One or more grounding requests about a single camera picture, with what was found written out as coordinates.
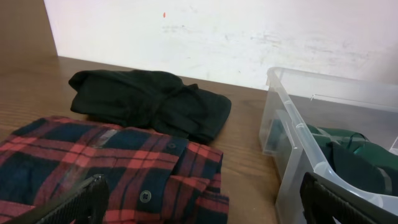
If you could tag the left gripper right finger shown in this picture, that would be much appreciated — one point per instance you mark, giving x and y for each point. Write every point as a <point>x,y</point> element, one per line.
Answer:
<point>327,203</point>

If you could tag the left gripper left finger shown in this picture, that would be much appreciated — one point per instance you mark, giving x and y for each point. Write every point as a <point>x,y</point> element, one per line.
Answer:
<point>85,203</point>

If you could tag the dark navy garment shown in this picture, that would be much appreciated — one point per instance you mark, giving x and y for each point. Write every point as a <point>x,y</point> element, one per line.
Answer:
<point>359,172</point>

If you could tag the dark green garment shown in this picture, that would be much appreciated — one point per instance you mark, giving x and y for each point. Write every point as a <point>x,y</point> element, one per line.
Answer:
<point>373,152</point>

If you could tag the red navy plaid shirt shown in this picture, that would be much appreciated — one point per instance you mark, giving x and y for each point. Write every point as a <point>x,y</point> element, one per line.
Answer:
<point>152,177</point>

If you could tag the clear plastic storage bin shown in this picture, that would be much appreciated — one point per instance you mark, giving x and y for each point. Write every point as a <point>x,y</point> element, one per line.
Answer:
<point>302,108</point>

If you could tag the black crumpled garment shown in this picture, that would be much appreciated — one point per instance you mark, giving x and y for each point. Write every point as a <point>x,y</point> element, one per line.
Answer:
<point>150,100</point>

